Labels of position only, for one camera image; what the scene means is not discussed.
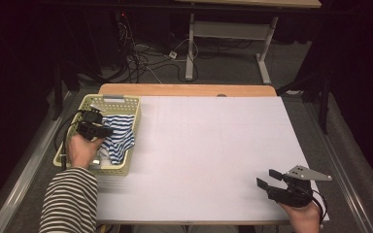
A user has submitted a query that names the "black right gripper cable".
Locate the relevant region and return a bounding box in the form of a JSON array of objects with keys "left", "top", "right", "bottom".
[{"left": 309, "top": 188, "right": 329, "bottom": 229}]

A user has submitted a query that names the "tangle of floor cables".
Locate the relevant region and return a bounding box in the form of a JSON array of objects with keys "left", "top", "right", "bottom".
[{"left": 115, "top": 13, "right": 202, "bottom": 84}]

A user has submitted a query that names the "black metal stand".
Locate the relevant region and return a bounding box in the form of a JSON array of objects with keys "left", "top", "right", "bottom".
[
  {"left": 276, "top": 69, "right": 334, "bottom": 136},
  {"left": 51, "top": 61, "right": 83, "bottom": 121}
]

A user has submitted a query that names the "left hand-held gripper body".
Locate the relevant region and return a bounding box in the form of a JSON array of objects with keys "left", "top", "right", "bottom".
[{"left": 76, "top": 104, "right": 106, "bottom": 142}]

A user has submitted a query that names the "yellow plastic basket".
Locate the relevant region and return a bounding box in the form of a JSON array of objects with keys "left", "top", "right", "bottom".
[{"left": 52, "top": 93, "right": 143, "bottom": 178}]

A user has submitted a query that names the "blue white striped baby romper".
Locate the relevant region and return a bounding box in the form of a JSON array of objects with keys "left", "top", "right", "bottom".
[{"left": 97, "top": 114, "right": 137, "bottom": 167}]

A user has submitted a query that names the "metal floor rail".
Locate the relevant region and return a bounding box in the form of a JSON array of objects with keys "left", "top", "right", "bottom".
[
  {"left": 304, "top": 96, "right": 373, "bottom": 233},
  {"left": 0, "top": 90, "right": 76, "bottom": 233}
]

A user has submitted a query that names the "person's left hand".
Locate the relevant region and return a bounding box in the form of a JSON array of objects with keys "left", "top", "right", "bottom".
[{"left": 66, "top": 133, "right": 106, "bottom": 170}]

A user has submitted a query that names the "person's right hand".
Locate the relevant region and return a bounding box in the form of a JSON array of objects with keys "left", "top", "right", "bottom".
[{"left": 277, "top": 199, "right": 322, "bottom": 233}]

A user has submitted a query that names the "white metal desk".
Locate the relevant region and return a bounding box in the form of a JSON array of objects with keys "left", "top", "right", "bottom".
[{"left": 174, "top": 0, "right": 323, "bottom": 85}]

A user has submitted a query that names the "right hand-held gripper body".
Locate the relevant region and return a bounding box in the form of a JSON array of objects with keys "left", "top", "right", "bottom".
[{"left": 265, "top": 164, "right": 333, "bottom": 209}]

